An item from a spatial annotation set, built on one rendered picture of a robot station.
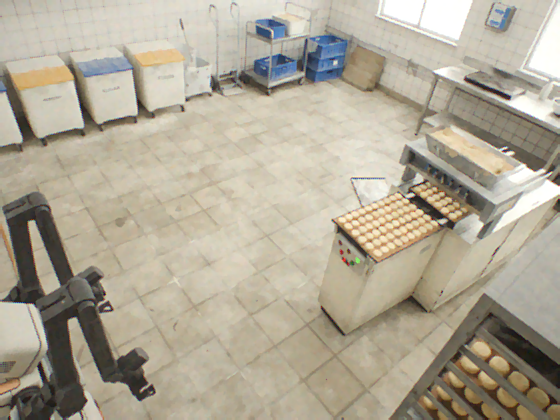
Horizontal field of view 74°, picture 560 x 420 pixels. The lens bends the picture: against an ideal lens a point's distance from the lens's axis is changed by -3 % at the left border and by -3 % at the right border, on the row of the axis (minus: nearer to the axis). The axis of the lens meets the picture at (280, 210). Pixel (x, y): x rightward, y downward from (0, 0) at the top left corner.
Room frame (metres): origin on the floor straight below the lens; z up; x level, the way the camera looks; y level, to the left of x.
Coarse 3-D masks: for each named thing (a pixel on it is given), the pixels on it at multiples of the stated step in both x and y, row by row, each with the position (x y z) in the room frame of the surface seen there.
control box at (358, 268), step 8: (336, 240) 1.69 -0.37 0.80; (344, 240) 1.65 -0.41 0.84; (336, 248) 1.67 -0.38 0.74; (344, 248) 1.62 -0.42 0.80; (352, 248) 1.59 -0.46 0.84; (344, 256) 1.61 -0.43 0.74; (352, 256) 1.57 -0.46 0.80; (360, 256) 1.54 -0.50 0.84; (360, 264) 1.51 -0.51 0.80; (360, 272) 1.50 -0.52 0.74
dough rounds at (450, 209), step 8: (424, 184) 2.25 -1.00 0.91; (416, 192) 2.15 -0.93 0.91; (424, 192) 2.14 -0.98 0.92; (432, 192) 2.15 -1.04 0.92; (440, 192) 2.16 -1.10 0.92; (432, 200) 2.06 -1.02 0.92; (440, 200) 2.08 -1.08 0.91; (448, 200) 2.08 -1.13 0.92; (440, 208) 2.01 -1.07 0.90; (448, 208) 2.00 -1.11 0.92; (456, 208) 2.02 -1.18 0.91; (464, 208) 2.02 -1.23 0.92; (448, 216) 1.93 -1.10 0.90; (456, 216) 1.93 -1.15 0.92; (464, 216) 1.96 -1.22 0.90
